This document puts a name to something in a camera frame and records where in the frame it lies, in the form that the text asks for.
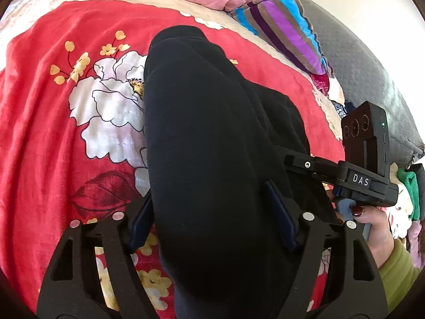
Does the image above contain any white fluffy cloth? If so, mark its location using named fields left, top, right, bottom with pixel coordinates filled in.
left=387, top=162, right=415, bottom=240

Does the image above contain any green towel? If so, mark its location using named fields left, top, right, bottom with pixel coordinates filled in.
left=396, top=167, right=422, bottom=223

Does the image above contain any person's right hand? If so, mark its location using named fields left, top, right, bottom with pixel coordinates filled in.
left=335, top=206, right=395, bottom=269

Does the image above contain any striped purple blue pillow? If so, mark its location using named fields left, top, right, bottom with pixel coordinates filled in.
left=228, top=0, right=333, bottom=76

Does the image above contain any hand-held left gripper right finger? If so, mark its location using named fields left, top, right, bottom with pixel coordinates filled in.
left=263, top=179, right=390, bottom=319

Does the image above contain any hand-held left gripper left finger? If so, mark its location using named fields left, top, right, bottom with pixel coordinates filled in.
left=36, top=191, right=160, bottom=319

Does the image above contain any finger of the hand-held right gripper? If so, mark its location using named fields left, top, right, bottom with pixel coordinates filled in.
left=284, top=152, right=342, bottom=184

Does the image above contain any pink floral cloth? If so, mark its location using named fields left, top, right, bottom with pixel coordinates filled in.
left=310, top=72, right=346, bottom=104

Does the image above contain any red floral blanket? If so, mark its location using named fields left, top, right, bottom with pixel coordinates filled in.
left=0, top=0, right=347, bottom=319

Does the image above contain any black sweatshirt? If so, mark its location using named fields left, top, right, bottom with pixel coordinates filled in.
left=142, top=25, right=340, bottom=319

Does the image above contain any blue patterned cloth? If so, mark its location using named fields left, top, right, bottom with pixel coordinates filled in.
left=332, top=101, right=356, bottom=121

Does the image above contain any grey padded headboard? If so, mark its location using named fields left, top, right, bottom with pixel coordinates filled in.
left=282, top=0, right=425, bottom=161

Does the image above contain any person's right forearm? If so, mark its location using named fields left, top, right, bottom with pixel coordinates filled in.
left=378, top=238, right=423, bottom=313

